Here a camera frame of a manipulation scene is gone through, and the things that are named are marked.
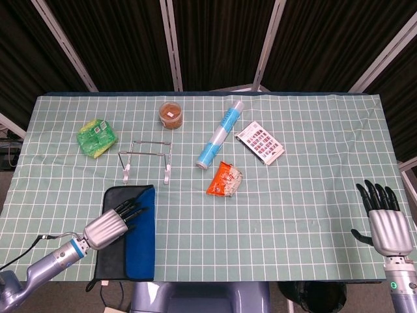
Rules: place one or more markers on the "dark cluttered equipment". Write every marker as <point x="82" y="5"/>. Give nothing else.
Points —
<point x="9" y="153"/>

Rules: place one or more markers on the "orange and white snack packet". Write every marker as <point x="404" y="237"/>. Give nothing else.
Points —
<point x="224" y="181"/>

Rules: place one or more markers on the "white metal frame post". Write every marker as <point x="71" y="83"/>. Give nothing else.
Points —
<point x="171" y="45"/>
<point x="65" y="45"/>
<point x="408" y="176"/>
<point x="384" y="55"/>
<point x="268" y="45"/>
<point x="13" y="125"/>

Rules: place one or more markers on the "left purple robot arm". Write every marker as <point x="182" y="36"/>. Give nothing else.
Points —
<point x="45" y="265"/>

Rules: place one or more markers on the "purple robot torso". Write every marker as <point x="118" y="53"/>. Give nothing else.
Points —
<point x="198" y="298"/>

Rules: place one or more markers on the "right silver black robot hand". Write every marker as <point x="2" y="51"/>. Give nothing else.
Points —
<point x="389" y="231"/>

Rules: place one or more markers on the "right purple robot arm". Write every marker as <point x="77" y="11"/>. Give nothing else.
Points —
<point x="402" y="287"/>

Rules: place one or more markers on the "green snack packet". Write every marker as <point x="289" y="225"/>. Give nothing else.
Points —
<point x="96" y="140"/>

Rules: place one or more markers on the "white card with colour swatches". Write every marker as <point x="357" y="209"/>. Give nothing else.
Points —
<point x="260" y="143"/>

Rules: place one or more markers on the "blue and white roll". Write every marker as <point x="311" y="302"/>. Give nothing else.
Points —
<point x="218" y="137"/>

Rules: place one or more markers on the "clear jar with brown contents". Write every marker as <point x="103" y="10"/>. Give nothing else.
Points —
<point x="171" y="115"/>

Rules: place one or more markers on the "green grid tablecloth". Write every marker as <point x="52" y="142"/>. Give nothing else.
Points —
<point x="293" y="212"/>

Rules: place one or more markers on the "black and blue cloth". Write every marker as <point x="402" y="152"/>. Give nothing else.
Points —
<point x="140" y="247"/>

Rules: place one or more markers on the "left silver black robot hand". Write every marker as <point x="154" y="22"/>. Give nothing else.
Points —
<point x="106" y="228"/>

